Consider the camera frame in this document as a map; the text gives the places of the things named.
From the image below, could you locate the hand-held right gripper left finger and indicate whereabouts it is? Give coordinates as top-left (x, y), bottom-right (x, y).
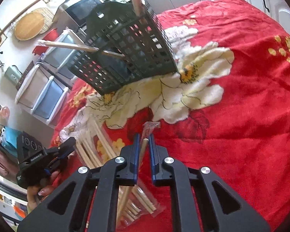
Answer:
top-left (17, 133), bottom-right (141, 232)

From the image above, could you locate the red floral blanket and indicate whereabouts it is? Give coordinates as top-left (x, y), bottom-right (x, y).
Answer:
top-left (49, 0), bottom-right (290, 232)

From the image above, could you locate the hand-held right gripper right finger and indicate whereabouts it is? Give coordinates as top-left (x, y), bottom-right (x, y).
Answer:
top-left (147, 133), bottom-right (271, 232)

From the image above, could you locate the person's left hand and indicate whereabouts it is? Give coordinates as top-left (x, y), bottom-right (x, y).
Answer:
top-left (26, 170), bottom-right (61, 213)

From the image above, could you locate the wicker tray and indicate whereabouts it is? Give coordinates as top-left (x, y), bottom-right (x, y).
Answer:
top-left (16, 61), bottom-right (36, 90)

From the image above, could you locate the blue plastic bag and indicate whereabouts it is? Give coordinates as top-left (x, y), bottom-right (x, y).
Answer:
top-left (1, 126), bottom-right (19, 151)

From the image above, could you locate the black microwave oven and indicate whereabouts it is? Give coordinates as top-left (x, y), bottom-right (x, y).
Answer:
top-left (64, 0), bottom-right (107, 27)

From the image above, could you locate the bunch of chopsticks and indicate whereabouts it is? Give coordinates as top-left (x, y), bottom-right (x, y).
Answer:
top-left (75, 116), bottom-right (166, 228)

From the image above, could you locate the green mesh utensil basket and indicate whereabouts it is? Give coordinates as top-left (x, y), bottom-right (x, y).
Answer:
top-left (69, 0), bottom-right (180, 96)

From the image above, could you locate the long wooden pole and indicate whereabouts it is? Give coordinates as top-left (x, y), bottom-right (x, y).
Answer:
top-left (0, 0), bottom-right (44, 36)

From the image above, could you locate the red plastic basin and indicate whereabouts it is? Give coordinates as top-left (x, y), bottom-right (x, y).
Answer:
top-left (32, 28), bottom-right (60, 55)

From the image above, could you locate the woven straw mat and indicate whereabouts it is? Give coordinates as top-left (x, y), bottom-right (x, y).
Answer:
top-left (30, 7), bottom-right (57, 33)

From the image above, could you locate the pastel plastic drawer tower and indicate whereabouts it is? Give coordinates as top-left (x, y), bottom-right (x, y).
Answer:
top-left (14, 63), bottom-right (69, 126)
top-left (40, 33), bottom-right (87, 85)

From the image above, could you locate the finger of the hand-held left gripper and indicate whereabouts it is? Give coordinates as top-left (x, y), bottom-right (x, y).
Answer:
top-left (55, 136), bottom-right (77, 159)
top-left (44, 153), bottom-right (69, 175)

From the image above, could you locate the round bamboo board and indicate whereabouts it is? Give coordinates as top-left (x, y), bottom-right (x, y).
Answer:
top-left (14, 12), bottom-right (48, 40)

